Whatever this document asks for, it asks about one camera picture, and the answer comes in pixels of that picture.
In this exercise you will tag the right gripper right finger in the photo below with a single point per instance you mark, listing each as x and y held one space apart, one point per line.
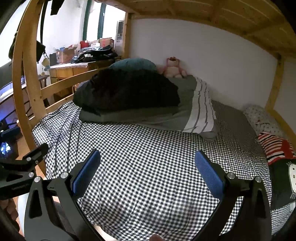
243 211

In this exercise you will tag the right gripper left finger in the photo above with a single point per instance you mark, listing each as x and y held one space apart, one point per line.
53 212

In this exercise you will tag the black large jacket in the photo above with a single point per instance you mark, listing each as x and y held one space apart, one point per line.
111 90

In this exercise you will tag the dark clothes pile on desk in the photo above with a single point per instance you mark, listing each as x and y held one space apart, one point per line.
91 54

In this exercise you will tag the glowing computer case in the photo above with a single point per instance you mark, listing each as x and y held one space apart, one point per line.
9 149

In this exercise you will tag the black hello kitty cushion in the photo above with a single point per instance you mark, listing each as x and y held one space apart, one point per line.
282 174

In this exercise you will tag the red white striped cushion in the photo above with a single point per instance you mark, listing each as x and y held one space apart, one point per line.
275 147

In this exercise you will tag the black white gingham bedsheet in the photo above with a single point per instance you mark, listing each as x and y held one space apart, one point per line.
147 181

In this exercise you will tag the white floral pillow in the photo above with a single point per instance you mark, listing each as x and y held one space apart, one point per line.
262 121

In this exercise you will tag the wooden desk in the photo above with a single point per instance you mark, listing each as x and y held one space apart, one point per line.
64 76

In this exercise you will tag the grey white striped pillow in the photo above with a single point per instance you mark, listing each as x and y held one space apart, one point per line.
194 114

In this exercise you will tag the cardboard box on desk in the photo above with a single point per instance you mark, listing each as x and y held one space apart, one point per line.
65 55

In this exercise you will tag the teal pillow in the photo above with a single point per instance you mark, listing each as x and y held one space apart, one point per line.
134 64

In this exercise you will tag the pink plush bear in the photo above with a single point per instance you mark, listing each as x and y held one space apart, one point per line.
172 69

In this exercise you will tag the wooden bunk bed frame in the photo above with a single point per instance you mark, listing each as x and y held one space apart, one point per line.
268 24

